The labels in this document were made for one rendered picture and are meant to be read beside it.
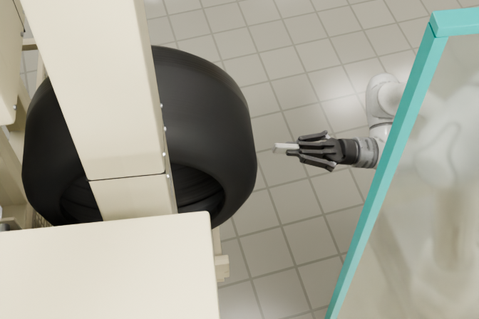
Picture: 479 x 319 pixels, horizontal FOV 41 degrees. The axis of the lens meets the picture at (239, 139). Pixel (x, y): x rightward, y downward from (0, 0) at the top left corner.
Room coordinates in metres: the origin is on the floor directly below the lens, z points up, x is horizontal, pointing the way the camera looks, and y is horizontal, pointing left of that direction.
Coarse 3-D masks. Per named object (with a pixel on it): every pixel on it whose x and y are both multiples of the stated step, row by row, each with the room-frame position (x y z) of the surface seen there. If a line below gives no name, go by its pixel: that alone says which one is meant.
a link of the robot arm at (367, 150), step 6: (354, 138) 1.03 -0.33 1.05; (360, 138) 1.02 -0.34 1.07; (366, 138) 1.02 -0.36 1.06; (372, 138) 1.03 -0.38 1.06; (360, 144) 1.00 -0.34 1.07; (366, 144) 1.00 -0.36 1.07; (372, 144) 1.00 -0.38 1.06; (360, 150) 0.98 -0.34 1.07; (366, 150) 0.98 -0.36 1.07; (372, 150) 0.98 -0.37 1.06; (360, 156) 0.97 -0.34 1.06; (366, 156) 0.97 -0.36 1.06; (372, 156) 0.97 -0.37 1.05; (354, 162) 0.97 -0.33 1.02; (360, 162) 0.96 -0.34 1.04; (366, 162) 0.96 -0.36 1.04; (372, 162) 0.96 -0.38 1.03; (366, 168) 0.96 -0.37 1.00
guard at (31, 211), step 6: (42, 60) 1.36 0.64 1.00; (42, 66) 1.33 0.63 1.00; (42, 72) 1.31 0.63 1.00; (36, 78) 1.29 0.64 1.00; (42, 78) 1.29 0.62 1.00; (36, 84) 1.26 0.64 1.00; (30, 204) 0.84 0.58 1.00; (30, 210) 0.82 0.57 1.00; (30, 216) 0.80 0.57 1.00; (30, 222) 0.78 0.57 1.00; (30, 228) 0.76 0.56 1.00
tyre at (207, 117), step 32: (160, 64) 0.95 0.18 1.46; (192, 64) 0.98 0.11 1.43; (160, 96) 0.86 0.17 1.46; (192, 96) 0.88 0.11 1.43; (224, 96) 0.93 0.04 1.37; (32, 128) 0.85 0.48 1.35; (64, 128) 0.79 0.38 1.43; (192, 128) 0.80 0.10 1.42; (224, 128) 0.83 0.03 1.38; (32, 160) 0.76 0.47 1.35; (64, 160) 0.74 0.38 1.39; (192, 160) 0.76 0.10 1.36; (224, 160) 0.78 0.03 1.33; (256, 160) 0.84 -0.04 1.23; (32, 192) 0.73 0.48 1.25; (64, 192) 0.85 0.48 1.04; (192, 192) 0.91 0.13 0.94; (224, 192) 0.79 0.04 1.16; (64, 224) 0.72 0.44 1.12
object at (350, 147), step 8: (336, 144) 1.01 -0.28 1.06; (344, 144) 0.99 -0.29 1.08; (352, 144) 1.00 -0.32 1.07; (336, 152) 0.98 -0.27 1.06; (344, 152) 0.97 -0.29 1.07; (352, 152) 0.97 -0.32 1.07; (328, 160) 0.96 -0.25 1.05; (336, 160) 0.95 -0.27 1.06; (344, 160) 0.96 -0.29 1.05; (352, 160) 0.96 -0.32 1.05
